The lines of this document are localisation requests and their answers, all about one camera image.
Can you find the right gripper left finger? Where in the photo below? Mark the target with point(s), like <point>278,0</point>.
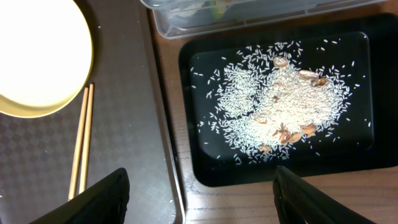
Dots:
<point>104,202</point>

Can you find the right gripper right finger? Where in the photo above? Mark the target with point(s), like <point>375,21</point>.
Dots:
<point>297,201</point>

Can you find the wooden chopstick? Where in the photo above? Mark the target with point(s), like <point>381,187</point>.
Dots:
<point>86,141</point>
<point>78,145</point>

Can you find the rice and nut shells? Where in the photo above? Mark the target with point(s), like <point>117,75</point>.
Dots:
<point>282,100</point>

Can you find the yellow plate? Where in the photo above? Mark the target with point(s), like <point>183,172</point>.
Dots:
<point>46,56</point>

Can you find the green snack wrapper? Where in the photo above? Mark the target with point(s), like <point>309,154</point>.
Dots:
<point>217,9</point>

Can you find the black waste tray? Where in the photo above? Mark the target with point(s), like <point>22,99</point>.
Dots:
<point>357,155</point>

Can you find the dark brown serving tray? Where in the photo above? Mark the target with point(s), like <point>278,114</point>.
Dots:
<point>129,129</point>

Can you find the clear plastic bin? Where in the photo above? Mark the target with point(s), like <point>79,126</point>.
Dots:
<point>176,19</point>

